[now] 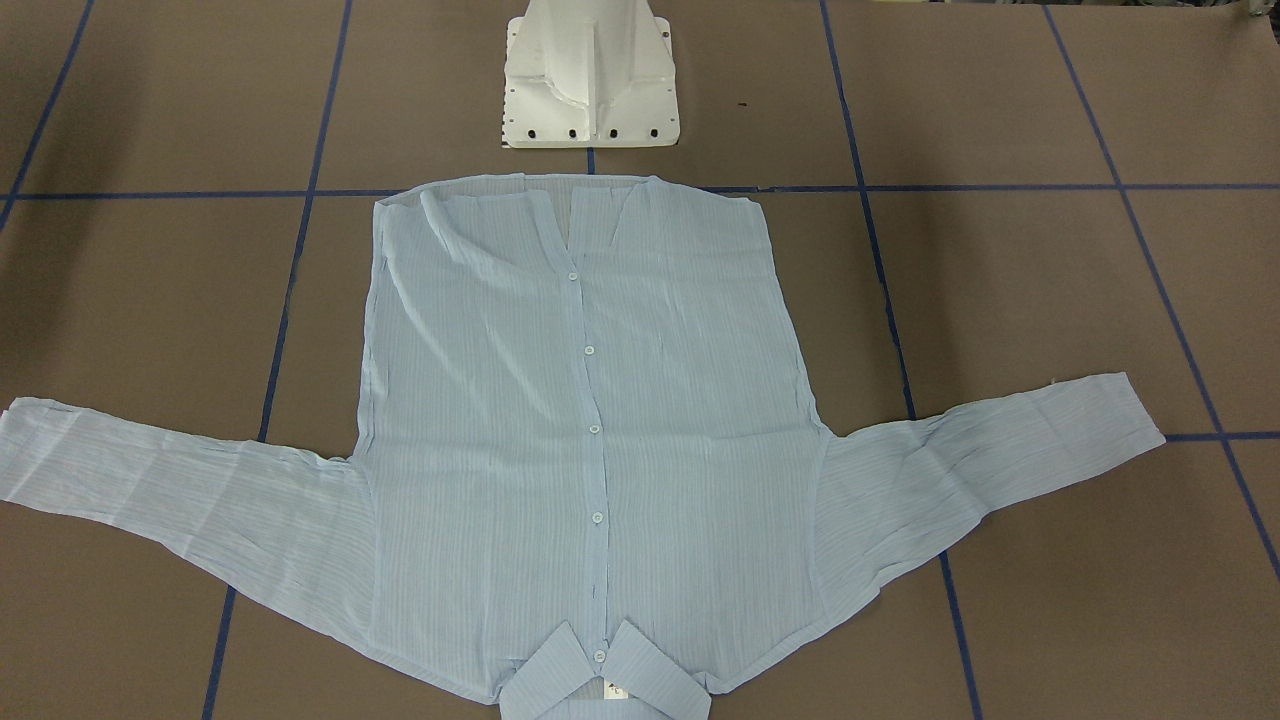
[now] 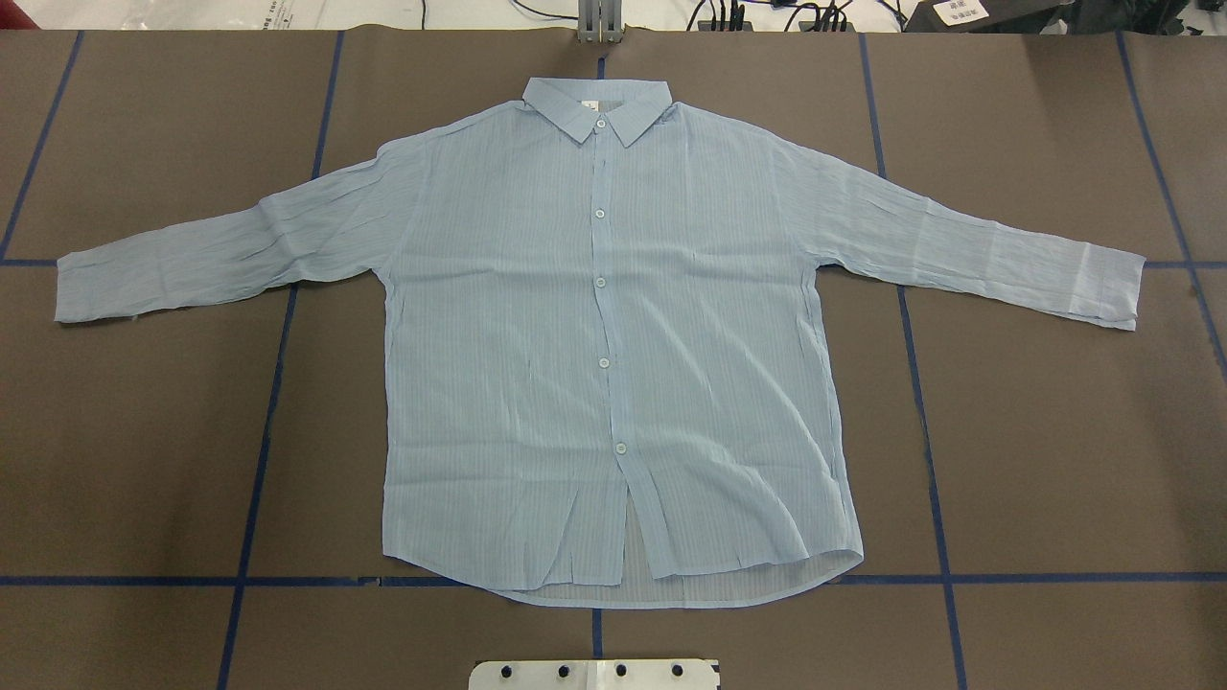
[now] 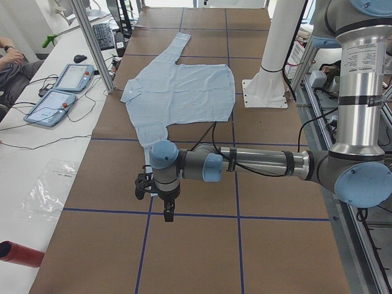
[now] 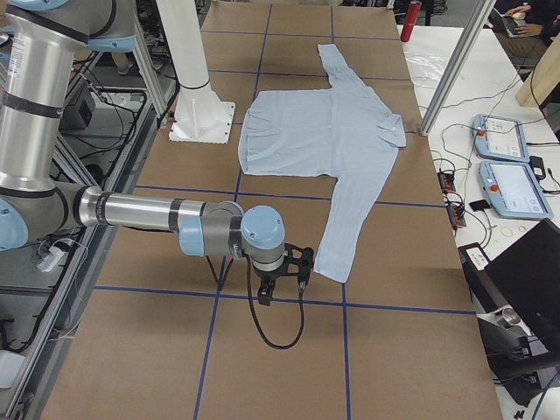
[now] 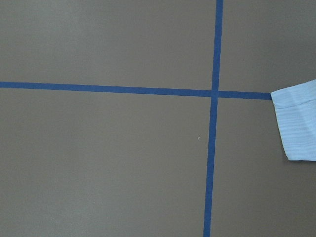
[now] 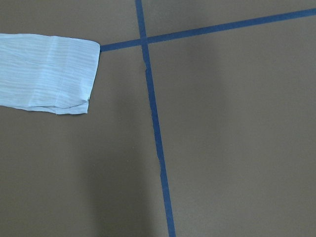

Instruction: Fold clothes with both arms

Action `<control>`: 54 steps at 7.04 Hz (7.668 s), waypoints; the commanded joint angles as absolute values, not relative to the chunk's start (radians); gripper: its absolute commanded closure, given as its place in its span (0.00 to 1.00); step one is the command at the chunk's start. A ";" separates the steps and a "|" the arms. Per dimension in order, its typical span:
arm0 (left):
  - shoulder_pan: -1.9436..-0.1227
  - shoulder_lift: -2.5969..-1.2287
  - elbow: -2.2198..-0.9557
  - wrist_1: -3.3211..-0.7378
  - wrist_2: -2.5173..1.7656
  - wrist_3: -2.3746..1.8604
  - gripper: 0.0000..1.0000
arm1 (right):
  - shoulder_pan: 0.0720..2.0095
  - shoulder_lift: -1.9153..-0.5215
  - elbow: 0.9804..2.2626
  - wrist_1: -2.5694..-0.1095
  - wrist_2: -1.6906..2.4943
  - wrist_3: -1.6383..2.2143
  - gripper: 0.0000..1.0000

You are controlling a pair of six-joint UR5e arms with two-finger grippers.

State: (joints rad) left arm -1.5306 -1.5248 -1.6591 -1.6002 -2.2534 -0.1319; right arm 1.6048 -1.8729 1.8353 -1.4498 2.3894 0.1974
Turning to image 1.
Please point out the light blue striped shirt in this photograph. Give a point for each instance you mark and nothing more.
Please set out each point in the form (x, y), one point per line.
(591, 480)

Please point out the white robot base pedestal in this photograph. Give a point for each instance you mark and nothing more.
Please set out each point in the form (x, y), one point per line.
(597, 74)

